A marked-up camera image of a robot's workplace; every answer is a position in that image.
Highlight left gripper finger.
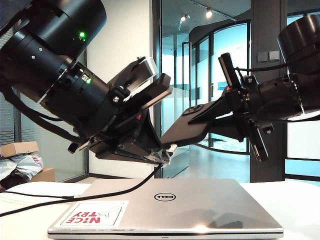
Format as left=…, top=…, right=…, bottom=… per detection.
left=114, top=111, right=171, bottom=157
left=94, top=149, right=172, bottom=168

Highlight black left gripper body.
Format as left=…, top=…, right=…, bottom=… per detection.
left=67, top=71, right=174, bottom=161

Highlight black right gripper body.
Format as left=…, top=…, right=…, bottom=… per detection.
left=217, top=52, right=275, bottom=163

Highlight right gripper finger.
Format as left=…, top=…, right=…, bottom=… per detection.
left=208, top=117, right=246, bottom=143
left=186, top=96, right=236, bottom=126

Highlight black phone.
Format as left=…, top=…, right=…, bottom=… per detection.
left=159, top=103, right=227, bottom=149

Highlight black charging cable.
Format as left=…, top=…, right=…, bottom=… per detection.
left=0, top=143, right=179, bottom=218

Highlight white Nice Try sticker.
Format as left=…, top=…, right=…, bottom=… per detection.
left=53, top=199, right=130, bottom=228

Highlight grey window blinds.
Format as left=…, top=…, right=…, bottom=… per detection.
left=0, top=24, right=88, bottom=183

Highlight silver Dell laptop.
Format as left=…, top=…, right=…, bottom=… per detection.
left=47, top=177, right=285, bottom=240

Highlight closed brown cardboard box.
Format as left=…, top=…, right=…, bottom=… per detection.
left=31, top=167, right=56, bottom=183

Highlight grey plastic mailing bag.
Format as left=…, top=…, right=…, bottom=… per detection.
left=0, top=153, right=45, bottom=182

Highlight dark bag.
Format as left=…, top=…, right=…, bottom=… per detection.
left=0, top=172, right=32, bottom=193

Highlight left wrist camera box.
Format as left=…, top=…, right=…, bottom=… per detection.
left=107, top=56, right=160, bottom=94

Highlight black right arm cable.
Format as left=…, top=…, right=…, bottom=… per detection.
left=233, top=62, right=291, bottom=73

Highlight grey wall switch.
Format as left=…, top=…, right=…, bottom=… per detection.
left=268, top=49, right=281, bottom=61

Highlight black left arm cable harness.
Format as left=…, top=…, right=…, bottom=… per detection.
left=0, top=82, right=87, bottom=145

